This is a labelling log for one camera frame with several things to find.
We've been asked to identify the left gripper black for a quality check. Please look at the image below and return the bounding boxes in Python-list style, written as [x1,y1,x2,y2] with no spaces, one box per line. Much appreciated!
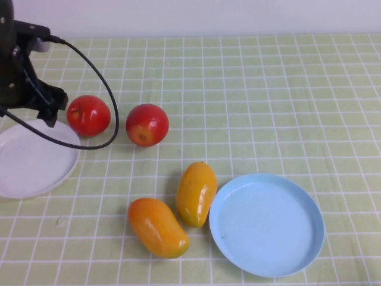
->
[0,29,68,129]

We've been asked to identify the red apple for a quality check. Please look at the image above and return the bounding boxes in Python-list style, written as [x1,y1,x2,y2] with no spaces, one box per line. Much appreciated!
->
[125,103,170,148]
[66,95,111,138]

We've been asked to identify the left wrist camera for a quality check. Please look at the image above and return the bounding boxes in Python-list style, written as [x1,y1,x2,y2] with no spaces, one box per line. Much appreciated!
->
[14,20,51,54]

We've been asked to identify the orange tinted yellow mango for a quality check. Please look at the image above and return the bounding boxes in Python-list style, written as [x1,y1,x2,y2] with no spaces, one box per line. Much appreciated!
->
[127,197,191,259]

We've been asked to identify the light blue round plate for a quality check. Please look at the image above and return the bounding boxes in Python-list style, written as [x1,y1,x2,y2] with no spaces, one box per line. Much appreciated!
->
[208,173,325,278]

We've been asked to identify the white round plate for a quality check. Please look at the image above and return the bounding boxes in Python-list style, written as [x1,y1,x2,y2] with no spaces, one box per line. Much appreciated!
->
[0,119,81,200]

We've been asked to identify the green checked tablecloth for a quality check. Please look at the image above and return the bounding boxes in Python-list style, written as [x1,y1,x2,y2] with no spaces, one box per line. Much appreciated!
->
[0,33,381,286]

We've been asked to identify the black left camera cable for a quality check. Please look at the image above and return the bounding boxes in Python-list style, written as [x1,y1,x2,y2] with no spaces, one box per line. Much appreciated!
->
[0,35,120,151]

